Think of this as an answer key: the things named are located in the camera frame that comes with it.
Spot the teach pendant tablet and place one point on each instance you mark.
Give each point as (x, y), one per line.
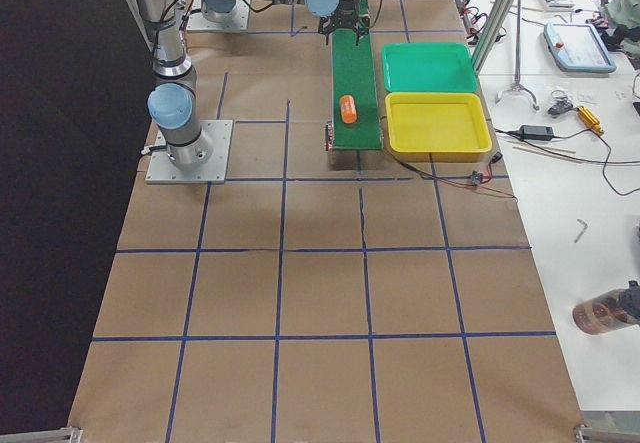
(578, 48)

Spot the green conveyor belt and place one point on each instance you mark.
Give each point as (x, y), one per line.
(353, 74)

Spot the green plastic tray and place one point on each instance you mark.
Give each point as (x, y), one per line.
(428, 67)

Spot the black power adapter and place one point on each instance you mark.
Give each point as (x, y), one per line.
(536, 133)

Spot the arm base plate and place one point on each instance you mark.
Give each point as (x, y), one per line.
(204, 161)
(218, 16)

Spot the aluminium frame post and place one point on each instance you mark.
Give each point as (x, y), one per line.
(488, 35)

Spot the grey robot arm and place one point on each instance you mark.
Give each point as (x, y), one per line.
(172, 104)

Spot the orange cylinder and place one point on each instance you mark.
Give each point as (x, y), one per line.
(348, 110)

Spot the brown drink bottle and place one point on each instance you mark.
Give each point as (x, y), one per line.
(614, 310)

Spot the yellow plastic tray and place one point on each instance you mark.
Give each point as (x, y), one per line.
(442, 126)

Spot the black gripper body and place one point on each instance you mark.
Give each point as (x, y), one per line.
(344, 19)

